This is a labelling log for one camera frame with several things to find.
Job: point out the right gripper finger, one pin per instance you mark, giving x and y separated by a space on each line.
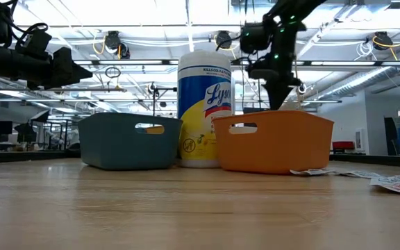
283 93
273 95

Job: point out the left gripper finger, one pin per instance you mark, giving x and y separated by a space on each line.
64 84
64 66

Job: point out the white packet red print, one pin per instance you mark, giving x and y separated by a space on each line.
311 172
363 174
396 185

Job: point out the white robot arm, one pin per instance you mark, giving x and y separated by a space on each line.
53 138

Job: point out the black softbox light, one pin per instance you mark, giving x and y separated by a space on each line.
41 116
25 129

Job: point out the orange plastic bin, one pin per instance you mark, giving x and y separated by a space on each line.
273 149

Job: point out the disinfecting wipes canister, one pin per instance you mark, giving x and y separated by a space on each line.
203 87

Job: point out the red storage bin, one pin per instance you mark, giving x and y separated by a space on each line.
343 145

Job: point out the teal plastic bin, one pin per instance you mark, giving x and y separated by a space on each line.
116 146

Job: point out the black panel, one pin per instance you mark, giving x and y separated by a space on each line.
390 137

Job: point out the small ceiling camera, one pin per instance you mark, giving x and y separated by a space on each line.
301 89
152 87

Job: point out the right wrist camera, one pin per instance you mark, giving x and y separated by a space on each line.
253 37

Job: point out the silver ventilation duct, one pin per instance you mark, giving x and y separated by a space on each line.
356 81

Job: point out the white wall box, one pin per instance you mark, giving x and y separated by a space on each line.
360 139

